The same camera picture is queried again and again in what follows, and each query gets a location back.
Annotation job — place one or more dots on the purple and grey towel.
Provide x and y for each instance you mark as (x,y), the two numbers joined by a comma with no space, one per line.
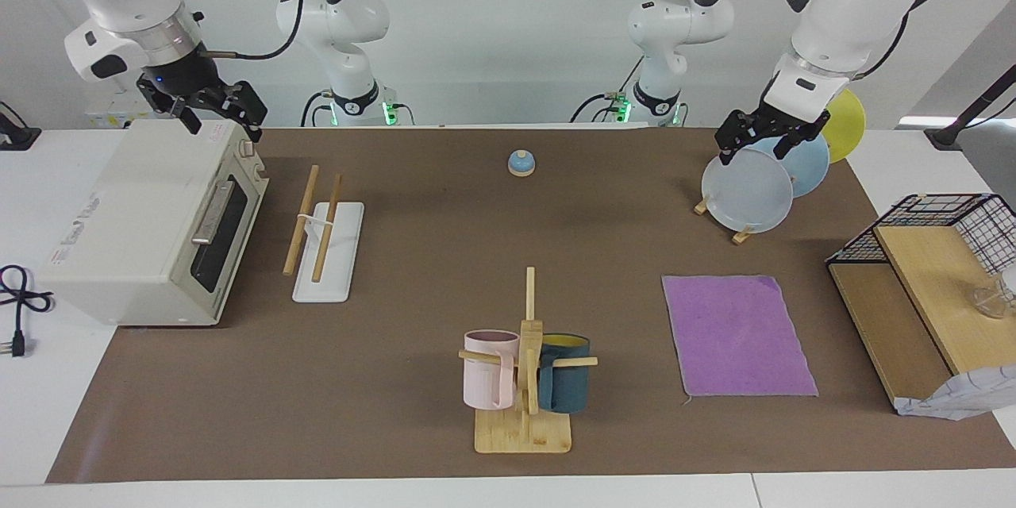
(734,333)

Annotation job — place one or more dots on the white patterned cloth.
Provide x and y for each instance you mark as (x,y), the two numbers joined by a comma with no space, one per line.
(968,397)

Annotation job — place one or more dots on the white towel rack wooden bars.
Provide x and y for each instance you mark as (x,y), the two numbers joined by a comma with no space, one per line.
(329,262)

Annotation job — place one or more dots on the yellow plate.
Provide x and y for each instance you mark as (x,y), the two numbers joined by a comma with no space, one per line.
(848,123)

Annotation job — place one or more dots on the small blue call bell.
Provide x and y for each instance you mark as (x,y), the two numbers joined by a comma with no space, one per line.
(521,164)

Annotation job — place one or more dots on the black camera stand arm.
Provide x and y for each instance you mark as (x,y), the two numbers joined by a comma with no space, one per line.
(972,107)

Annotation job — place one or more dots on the clear glass item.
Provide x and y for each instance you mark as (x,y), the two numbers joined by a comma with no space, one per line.
(992,298)

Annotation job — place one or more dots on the cream toaster oven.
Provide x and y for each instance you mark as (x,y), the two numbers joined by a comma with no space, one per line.
(127,214)

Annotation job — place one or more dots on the grey plate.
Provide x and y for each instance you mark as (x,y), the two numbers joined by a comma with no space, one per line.
(746,194)

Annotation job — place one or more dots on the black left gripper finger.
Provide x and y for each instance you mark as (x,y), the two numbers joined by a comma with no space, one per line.
(725,152)
(785,146)

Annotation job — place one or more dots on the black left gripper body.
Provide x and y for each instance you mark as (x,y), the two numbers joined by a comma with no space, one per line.
(766,123)

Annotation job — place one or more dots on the dark teal mug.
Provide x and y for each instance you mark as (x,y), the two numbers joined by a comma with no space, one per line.
(570,385)

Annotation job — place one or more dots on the wooden mug tree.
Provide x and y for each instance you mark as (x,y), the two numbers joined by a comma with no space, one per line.
(525,429)

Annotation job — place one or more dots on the wooden shelf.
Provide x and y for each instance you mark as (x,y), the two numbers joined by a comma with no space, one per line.
(929,278)

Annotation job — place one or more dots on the white power strip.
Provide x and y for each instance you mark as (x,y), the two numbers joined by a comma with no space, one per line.
(111,119)

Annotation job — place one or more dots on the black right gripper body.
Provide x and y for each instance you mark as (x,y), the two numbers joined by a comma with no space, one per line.
(186,83)

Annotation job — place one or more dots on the light blue plate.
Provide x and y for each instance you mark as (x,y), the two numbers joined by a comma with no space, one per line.
(810,167)

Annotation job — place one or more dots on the wooden plate rack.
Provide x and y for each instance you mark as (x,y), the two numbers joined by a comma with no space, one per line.
(742,236)

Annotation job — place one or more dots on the black table clamp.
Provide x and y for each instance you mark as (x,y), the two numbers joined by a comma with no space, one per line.
(16,135)

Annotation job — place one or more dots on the pink mug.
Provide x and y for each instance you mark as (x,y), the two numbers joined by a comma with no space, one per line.
(480,381)

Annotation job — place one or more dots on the brown table mat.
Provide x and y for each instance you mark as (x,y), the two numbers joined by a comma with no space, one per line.
(397,413)

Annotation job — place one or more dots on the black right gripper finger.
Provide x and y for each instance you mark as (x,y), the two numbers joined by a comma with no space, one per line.
(252,129)
(191,121)

